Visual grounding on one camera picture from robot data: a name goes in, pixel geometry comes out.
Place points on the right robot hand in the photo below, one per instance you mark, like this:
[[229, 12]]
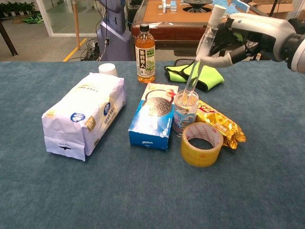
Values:
[[262, 28]]

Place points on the clear bottle with white cap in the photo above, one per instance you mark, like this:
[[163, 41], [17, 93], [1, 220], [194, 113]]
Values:
[[205, 44]]

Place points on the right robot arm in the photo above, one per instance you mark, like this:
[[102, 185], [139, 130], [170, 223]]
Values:
[[299, 52]]

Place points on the cardboard box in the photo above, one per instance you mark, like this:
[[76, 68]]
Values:
[[282, 7]]

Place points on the black bag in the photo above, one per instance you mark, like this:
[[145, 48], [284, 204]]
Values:
[[299, 25]]

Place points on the black mahjong table dial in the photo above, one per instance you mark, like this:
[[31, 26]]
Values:
[[197, 3]]

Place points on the brown mahjong table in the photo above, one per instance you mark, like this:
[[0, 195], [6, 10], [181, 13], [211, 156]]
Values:
[[176, 32]]

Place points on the neon green cloth, black trim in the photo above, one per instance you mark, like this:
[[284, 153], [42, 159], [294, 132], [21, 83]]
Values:
[[175, 75]]

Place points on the yellow foil snack packet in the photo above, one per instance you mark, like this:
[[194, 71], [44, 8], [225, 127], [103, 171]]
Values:
[[219, 121]]

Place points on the glass jar with cartoon label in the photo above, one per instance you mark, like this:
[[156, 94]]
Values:
[[183, 120]]

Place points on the amber tea bottle, black cap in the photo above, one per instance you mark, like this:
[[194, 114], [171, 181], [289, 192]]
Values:
[[145, 59]]

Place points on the blue Oreo cookie box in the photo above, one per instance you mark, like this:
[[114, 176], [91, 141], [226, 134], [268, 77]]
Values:
[[152, 117]]

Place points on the yellowish packing tape roll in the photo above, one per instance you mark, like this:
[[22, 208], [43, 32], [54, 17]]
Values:
[[197, 158]]

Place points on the white paper cup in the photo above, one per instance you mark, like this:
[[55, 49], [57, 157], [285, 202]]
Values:
[[107, 69]]

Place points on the wooden pole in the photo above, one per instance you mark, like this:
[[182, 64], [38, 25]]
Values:
[[76, 23]]

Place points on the blue felt table cover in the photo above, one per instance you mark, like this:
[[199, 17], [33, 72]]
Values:
[[152, 190]]

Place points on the white tissue paper pack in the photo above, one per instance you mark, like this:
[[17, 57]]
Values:
[[83, 112]]

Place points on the white framed glass partition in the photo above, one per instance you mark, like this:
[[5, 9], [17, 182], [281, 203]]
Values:
[[45, 19]]

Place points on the green fabric on floor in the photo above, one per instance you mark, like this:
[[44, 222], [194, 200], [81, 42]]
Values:
[[33, 19]]

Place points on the row of green plants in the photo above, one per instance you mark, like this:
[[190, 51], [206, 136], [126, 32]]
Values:
[[16, 7]]

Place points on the dark wooden table leg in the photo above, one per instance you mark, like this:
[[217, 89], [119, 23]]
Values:
[[7, 38]]

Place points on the bluish robot pedestal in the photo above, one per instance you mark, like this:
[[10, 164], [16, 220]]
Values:
[[114, 38]]

